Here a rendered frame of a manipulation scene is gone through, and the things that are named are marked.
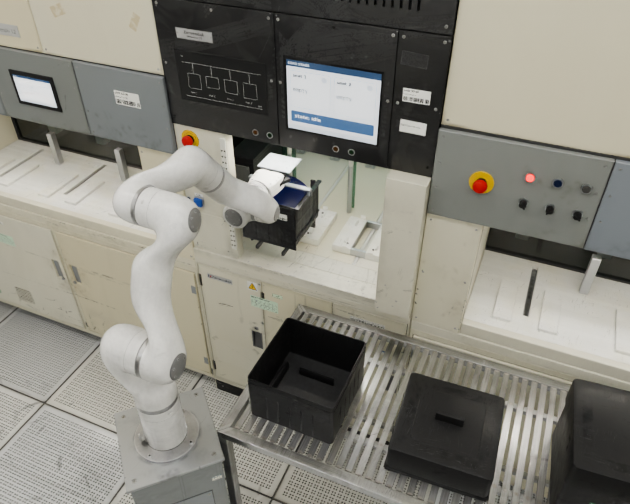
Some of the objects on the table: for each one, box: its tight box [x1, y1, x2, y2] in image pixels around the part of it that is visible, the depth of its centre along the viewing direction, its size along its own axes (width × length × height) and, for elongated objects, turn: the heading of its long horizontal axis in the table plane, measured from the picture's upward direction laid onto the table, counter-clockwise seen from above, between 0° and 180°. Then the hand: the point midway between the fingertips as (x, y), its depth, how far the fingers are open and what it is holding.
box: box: [549, 379, 630, 504], centre depth 154 cm, size 29×29×25 cm
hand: (279, 168), depth 200 cm, fingers closed on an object, 3 cm apart
